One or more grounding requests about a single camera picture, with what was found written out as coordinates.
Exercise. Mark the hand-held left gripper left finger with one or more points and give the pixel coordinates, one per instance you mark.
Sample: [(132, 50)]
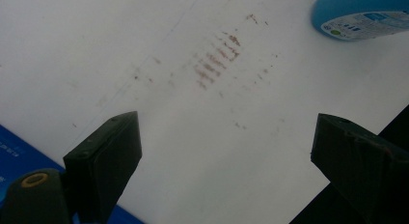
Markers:
[(103, 159)]

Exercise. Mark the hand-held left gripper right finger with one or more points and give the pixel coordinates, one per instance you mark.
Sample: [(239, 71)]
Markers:
[(360, 166)]

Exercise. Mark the blue plastic bottle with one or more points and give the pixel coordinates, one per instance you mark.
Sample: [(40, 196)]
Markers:
[(350, 11)]

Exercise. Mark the blue cardboard box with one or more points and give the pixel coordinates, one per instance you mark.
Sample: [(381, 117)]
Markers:
[(19, 153)]

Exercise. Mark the white table mat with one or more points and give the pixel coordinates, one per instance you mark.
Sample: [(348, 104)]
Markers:
[(225, 153)]

